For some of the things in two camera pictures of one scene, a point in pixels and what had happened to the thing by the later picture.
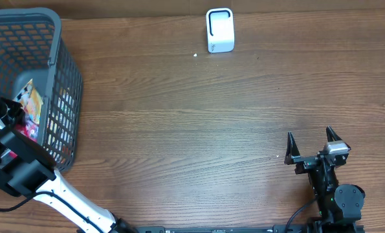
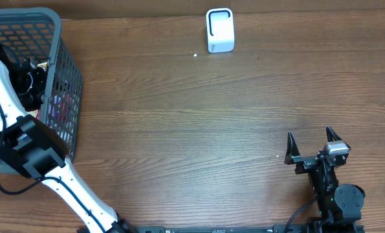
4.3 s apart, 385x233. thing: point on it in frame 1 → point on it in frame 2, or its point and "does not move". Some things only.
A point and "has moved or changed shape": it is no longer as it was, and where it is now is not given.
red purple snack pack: x=30 y=129 has moved or changed shape
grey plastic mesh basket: x=26 y=44 does not move
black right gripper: x=305 y=162 does not move
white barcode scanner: x=220 y=24 does not move
